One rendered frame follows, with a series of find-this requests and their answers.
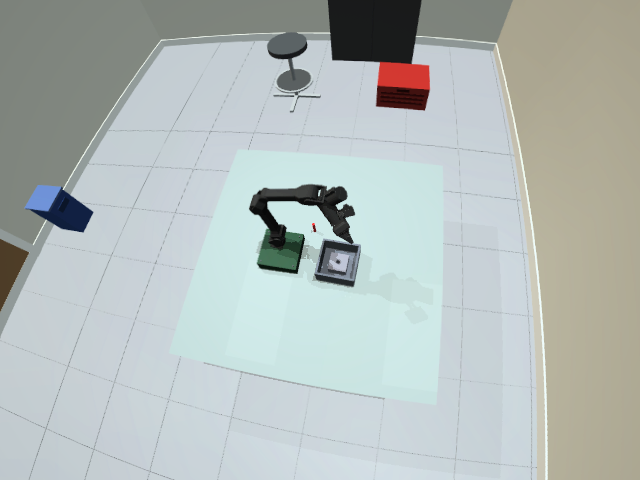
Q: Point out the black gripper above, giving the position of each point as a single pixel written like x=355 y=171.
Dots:
x=340 y=227

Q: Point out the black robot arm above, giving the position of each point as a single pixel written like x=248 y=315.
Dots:
x=306 y=194

